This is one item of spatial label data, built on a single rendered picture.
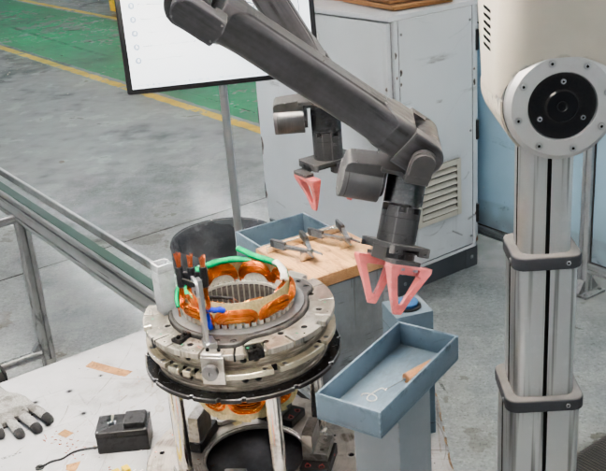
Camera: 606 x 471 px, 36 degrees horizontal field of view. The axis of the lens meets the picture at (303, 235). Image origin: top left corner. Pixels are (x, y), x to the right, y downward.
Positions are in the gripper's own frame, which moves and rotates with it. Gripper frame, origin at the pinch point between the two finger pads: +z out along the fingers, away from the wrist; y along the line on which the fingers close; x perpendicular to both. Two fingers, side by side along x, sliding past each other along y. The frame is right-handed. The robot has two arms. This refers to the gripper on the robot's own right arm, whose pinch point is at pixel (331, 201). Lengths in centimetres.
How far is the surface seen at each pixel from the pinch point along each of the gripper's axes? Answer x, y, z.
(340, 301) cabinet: 11.4, 7.1, 15.4
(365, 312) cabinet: 11.5, 1.8, 19.6
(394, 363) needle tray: 39.5, 16.3, 13.0
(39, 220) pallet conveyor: -145, 20, 39
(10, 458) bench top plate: -13, 68, 37
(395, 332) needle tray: 35.9, 13.1, 10.0
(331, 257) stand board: 5.9, 4.9, 8.8
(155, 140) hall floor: -454, -150, 113
